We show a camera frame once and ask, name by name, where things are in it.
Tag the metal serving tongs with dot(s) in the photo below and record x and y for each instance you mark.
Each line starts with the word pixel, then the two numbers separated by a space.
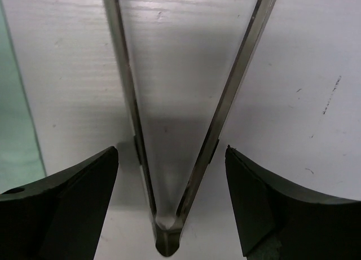
pixel 181 64

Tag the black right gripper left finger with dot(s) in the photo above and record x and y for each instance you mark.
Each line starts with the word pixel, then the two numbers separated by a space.
pixel 60 216

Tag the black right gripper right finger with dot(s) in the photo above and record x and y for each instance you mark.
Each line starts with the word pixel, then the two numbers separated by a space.
pixel 279 219

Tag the mint green cartoon placemat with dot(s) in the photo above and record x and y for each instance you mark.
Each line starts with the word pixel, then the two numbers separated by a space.
pixel 21 159

